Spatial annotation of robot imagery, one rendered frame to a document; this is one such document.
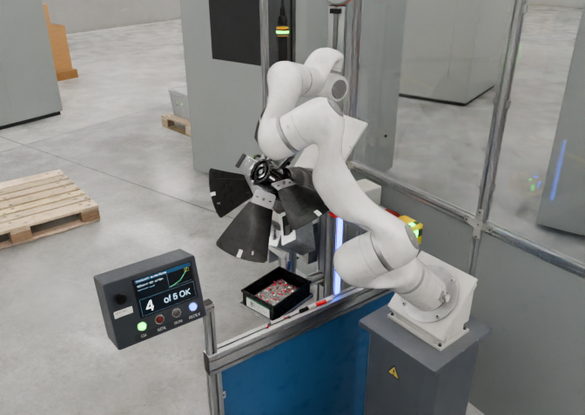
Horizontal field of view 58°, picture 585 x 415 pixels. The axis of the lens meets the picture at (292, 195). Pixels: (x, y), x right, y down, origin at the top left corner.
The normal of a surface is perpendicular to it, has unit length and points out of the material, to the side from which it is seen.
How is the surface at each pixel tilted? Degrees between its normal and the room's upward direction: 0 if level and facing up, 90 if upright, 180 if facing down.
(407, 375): 90
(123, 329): 75
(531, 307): 90
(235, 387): 90
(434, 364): 0
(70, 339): 0
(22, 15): 90
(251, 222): 51
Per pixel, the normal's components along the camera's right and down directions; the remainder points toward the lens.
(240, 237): -0.13, -0.25
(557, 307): -0.82, 0.24
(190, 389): 0.00, -0.90
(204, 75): -0.58, 0.35
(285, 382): 0.57, 0.35
